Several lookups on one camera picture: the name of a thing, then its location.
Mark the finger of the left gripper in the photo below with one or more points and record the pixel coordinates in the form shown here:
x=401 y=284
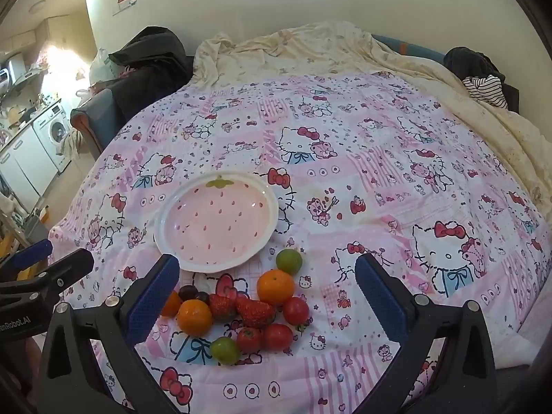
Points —
x=18 y=261
x=49 y=285

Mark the black and striped clothes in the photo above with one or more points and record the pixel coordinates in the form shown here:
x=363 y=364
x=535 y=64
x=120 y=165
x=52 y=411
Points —
x=481 y=78

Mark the white kitchen cabinet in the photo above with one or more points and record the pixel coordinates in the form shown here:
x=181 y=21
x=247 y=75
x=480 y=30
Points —
x=27 y=168

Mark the green lime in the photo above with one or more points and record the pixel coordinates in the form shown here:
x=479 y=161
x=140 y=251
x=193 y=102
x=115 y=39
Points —
x=289 y=261
x=224 y=350

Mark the small orange mandarin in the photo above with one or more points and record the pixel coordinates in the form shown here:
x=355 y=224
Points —
x=172 y=306

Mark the teal armchair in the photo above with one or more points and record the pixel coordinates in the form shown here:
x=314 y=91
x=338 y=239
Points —
x=99 y=120

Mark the large orange mandarin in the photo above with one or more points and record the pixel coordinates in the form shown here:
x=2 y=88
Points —
x=275 y=287

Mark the cream floral blanket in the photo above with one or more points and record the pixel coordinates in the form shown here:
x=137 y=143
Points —
x=335 y=48

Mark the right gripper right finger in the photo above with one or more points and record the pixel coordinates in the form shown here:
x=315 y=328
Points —
x=445 y=362

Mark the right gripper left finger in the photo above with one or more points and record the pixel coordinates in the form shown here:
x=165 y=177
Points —
x=70 y=379

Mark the red tomato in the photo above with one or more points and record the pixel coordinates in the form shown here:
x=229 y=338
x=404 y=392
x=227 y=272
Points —
x=296 y=311
x=277 y=337
x=249 y=340

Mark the white washing machine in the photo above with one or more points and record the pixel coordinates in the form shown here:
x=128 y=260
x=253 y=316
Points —
x=52 y=127

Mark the black jacket on chair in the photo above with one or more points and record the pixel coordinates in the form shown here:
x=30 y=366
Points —
x=159 y=66

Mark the pink strawberry plate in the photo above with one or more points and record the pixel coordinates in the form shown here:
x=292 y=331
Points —
x=217 y=221

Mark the red strawberry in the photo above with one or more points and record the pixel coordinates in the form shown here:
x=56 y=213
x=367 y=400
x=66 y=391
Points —
x=255 y=314
x=222 y=308

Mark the medium orange mandarin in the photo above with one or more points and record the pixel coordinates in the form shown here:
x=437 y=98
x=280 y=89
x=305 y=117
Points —
x=194 y=318

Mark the white plastic bag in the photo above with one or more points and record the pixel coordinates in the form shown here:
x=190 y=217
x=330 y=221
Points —
x=101 y=68

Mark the dark purple grape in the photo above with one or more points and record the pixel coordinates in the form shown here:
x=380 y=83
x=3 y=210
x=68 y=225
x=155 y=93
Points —
x=187 y=292

